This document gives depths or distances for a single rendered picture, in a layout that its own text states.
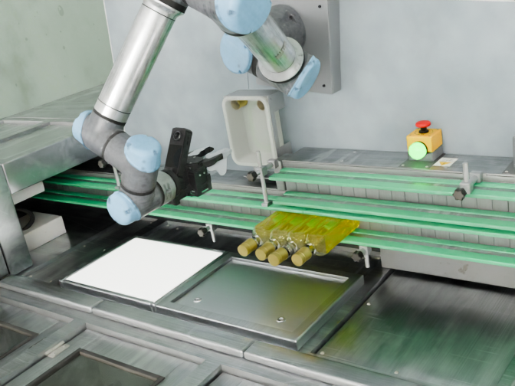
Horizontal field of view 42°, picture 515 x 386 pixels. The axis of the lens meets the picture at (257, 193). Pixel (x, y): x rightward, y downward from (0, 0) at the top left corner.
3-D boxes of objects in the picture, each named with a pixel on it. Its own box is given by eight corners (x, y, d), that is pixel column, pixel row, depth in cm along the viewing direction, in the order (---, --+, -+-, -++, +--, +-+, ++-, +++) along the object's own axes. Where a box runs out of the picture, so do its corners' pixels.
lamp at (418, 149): (411, 156, 177) (407, 160, 175) (410, 140, 176) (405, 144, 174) (428, 157, 175) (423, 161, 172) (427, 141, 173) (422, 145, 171)
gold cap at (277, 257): (278, 259, 176) (268, 266, 173) (276, 246, 175) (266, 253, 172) (289, 260, 174) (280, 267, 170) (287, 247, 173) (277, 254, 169)
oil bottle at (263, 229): (292, 217, 203) (250, 247, 187) (290, 200, 201) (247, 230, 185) (308, 219, 199) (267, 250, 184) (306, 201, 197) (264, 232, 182)
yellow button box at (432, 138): (419, 152, 184) (408, 161, 178) (417, 125, 181) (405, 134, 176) (444, 152, 180) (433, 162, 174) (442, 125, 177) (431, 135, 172)
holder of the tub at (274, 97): (253, 170, 223) (238, 178, 217) (238, 89, 213) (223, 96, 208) (296, 174, 213) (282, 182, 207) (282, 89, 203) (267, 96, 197)
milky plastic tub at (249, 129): (249, 155, 221) (233, 165, 214) (237, 89, 213) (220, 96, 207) (293, 158, 210) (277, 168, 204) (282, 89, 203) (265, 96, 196)
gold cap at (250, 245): (247, 248, 185) (238, 256, 181) (246, 237, 183) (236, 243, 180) (258, 250, 182) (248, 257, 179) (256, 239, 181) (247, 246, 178)
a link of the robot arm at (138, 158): (106, 132, 138) (100, 174, 144) (144, 158, 134) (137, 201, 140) (133, 120, 144) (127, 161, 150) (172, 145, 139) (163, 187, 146)
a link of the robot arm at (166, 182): (137, 175, 152) (163, 178, 147) (151, 168, 155) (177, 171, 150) (144, 205, 155) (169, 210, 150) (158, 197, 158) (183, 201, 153)
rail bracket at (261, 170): (276, 195, 203) (251, 212, 194) (267, 142, 197) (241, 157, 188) (284, 196, 201) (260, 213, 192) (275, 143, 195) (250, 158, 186)
